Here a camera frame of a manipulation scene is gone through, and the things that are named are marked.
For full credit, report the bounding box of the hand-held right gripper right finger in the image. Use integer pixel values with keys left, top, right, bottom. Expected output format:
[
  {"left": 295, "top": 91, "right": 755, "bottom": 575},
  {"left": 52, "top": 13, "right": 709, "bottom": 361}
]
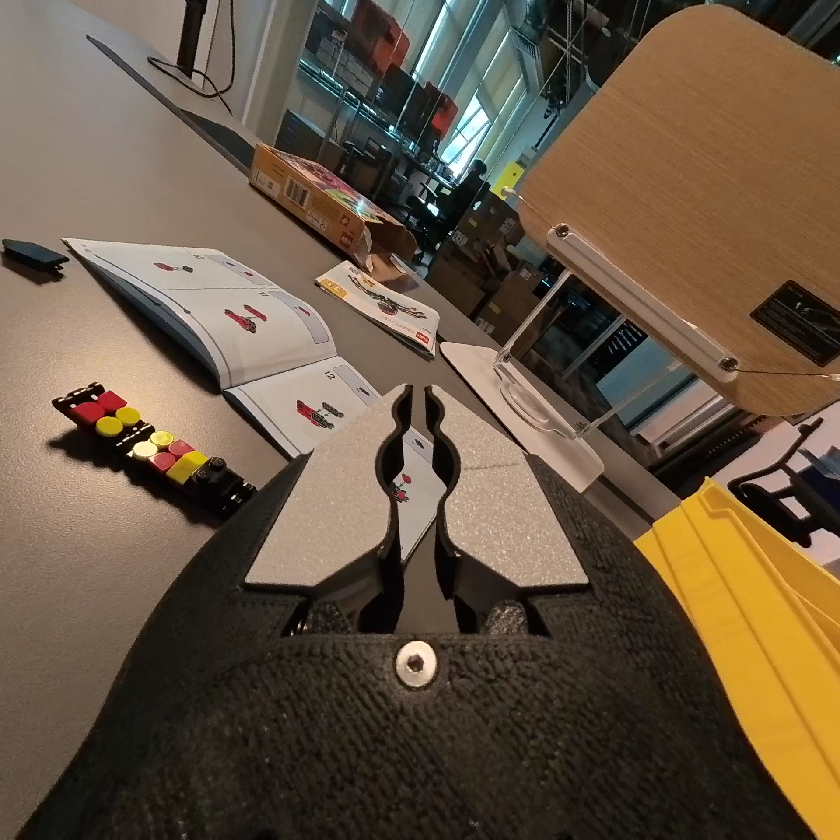
[{"left": 423, "top": 385, "right": 590, "bottom": 606}]

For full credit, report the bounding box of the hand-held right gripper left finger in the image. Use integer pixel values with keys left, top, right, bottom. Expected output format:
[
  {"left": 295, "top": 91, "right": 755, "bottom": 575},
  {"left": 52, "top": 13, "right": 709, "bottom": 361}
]
[{"left": 244, "top": 384, "right": 416, "bottom": 614}]

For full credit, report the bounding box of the lego instruction booklet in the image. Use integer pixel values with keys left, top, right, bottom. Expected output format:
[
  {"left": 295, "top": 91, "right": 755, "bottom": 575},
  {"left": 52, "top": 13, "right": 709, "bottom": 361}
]
[{"left": 62, "top": 238, "right": 454, "bottom": 565}]

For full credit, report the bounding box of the yellow plastic bin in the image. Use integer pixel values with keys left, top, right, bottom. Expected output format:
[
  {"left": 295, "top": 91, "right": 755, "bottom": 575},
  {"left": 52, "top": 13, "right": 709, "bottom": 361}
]
[{"left": 633, "top": 478, "right": 840, "bottom": 840}]

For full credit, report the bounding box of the small white lego leaflet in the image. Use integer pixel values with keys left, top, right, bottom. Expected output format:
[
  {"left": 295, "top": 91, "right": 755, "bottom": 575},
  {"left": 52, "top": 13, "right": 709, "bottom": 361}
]
[{"left": 314, "top": 259, "right": 439, "bottom": 361}]

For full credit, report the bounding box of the black red yellow lego assembly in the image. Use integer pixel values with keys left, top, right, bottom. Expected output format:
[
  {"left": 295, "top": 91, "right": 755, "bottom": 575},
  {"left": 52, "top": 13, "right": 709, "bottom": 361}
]
[{"left": 51, "top": 381, "right": 257, "bottom": 519}]

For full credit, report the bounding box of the colourful lego box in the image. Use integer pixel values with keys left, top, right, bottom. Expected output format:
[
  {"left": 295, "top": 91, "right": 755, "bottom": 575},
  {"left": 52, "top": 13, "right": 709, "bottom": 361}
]
[{"left": 249, "top": 143, "right": 421, "bottom": 293}]

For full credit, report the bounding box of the small black lego piece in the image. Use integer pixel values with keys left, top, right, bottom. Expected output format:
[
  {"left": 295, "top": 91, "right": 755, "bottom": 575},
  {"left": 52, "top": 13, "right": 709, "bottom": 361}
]
[{"left": 1, "top": 238, "right": 70, "bottom": 270}]

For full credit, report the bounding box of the large cardboard box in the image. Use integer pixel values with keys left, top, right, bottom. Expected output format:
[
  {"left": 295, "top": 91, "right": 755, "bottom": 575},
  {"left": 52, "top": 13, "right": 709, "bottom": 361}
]
[
  {"left": 427, "top": 243, "right": 490, "bottom": 316},
  {"left": 459, "top": 193, "right": 526, "bottom": 247},
  {"left": 476, "top": 266, "right": 559, "bottom": 345}
]

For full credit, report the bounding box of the black office chair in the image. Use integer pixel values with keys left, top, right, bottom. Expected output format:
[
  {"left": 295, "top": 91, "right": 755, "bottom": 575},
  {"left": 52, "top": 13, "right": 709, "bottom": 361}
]
[
  {"left": 727, "top": 416, "right": 840, "bottom": 547},
  {"left": 407, "top": 161, "right": 490, "bottom": 263}
]

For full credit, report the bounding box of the yellow sign board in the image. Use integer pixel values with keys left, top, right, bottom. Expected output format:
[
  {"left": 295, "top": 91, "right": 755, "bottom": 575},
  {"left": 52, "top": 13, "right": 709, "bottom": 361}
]
[{"left": 489, "top": 159, "right": 527, "bottom": 199}]

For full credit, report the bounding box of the wooden book stand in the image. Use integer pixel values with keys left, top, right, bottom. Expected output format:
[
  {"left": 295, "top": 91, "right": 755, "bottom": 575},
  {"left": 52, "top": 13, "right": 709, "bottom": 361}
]
[{"left": 440, "top": 3, "right": 840, "bottom": 493}]

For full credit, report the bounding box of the tall grid window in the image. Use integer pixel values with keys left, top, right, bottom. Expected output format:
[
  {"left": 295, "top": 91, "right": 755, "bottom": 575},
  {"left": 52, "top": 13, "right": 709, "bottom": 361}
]
[{"left": 407, "top": 0, "right": 532, "bottom": 168}]

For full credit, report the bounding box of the dark flat stand base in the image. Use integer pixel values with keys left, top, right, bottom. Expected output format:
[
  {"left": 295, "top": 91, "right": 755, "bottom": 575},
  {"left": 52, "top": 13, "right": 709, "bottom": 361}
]
[{"left": 87, "top": 34, "right": 263, "bottom": 175}]

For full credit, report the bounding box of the metal shelf with red crates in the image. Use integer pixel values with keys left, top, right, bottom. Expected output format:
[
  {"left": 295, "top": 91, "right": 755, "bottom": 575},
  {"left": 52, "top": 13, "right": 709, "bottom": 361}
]
[{"left": 298, "top": 0, "right": 460, "bottom": 178}]

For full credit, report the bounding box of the black stand pole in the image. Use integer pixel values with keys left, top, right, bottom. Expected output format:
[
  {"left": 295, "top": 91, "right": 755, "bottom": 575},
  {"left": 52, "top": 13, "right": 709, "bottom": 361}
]
[{"left": 174, "top": 0, "right": 207, "bottom": 74}]

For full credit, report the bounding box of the black cable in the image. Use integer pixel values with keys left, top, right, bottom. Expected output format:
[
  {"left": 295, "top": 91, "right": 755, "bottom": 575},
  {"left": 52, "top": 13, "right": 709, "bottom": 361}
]
[{"left": 147, "top": 0, "right": 237, "bottom": 118}]

